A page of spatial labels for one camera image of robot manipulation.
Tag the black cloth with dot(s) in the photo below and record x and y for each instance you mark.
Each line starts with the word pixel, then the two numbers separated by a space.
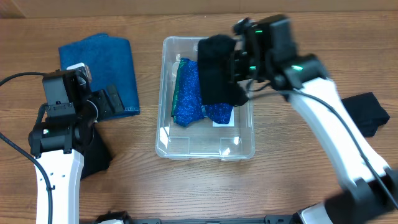
pixel 366 112
pixel 213 71
pixel 97 156

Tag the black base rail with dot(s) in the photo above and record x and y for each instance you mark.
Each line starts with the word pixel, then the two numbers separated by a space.
pixel 125 218

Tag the folded blue denim cloth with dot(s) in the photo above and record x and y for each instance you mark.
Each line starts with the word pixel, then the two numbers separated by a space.
pixel 110 62

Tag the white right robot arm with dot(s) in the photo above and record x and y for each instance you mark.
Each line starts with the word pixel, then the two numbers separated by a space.
pixel 369 185

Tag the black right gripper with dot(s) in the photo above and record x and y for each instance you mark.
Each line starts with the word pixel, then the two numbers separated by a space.
pixel 239 70

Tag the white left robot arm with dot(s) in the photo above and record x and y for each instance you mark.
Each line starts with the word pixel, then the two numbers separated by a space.
pixel 67 148

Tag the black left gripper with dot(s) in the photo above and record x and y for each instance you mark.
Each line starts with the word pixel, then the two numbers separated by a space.
pixel 100 97

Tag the clear plastic storage bin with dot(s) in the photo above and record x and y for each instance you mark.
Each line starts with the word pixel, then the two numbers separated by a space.
pixel 205 138

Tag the blue green sequin garment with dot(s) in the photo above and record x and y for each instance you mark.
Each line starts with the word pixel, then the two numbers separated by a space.
pixel 187 106

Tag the white label in bin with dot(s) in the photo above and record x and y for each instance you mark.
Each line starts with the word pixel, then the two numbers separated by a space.
pixel 223 116

